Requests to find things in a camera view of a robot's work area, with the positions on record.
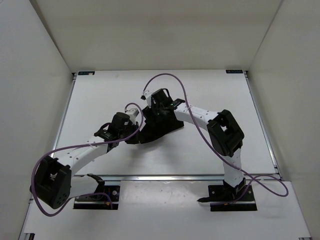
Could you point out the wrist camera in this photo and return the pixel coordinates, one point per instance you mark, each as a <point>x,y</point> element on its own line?
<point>132,113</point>
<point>147,96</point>

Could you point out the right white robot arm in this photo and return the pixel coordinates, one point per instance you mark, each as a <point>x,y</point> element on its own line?
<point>219,130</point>

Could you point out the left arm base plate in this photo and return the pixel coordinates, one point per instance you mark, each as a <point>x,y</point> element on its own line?
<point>96,198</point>

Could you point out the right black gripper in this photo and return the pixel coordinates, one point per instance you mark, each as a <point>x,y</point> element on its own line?
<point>152,106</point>

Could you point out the right blue corner label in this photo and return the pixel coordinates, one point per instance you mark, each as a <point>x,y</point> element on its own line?
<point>234,71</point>

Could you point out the black skirt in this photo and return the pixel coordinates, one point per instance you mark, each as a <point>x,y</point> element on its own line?
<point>150,133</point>

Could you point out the left blue corner label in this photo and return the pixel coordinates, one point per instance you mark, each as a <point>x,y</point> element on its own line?
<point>86,73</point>

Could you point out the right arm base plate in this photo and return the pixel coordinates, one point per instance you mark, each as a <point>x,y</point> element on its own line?
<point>221,199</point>

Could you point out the blue corner label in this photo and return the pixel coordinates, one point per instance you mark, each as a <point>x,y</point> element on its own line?
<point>234,71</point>
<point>86,73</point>

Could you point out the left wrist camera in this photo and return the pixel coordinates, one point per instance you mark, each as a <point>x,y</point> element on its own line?
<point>132,113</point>

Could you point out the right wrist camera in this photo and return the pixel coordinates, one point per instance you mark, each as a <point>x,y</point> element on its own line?
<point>147,96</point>

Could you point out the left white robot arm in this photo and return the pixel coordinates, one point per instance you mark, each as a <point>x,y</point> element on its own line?
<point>54,181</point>

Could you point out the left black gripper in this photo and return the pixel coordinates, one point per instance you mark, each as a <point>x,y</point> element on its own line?
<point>135,125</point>

